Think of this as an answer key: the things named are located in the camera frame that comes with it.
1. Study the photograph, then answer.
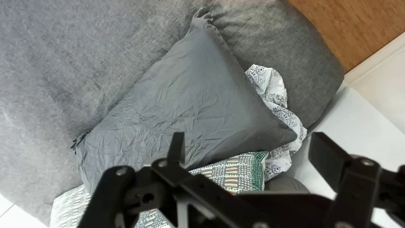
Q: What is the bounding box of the grey pillow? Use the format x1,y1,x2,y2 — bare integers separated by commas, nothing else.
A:
75,9,291,192

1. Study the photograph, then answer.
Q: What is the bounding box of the white patterned pillow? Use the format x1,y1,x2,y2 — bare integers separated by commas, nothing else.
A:
246,65,308,181

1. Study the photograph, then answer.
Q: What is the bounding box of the grey bed duvet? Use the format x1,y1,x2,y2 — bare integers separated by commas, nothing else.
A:
0,0,344,225

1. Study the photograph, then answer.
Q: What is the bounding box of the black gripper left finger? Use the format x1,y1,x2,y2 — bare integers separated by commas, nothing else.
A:
76,132,188,228

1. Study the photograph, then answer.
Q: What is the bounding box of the white bed frame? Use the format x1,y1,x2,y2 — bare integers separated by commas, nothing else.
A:
290,32,405,228

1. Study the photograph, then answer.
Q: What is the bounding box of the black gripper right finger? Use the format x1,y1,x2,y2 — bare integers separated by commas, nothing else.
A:
309,132,381,228

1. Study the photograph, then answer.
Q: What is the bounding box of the green striped patterned pillow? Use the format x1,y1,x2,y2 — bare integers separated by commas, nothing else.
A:
50,152,267,228

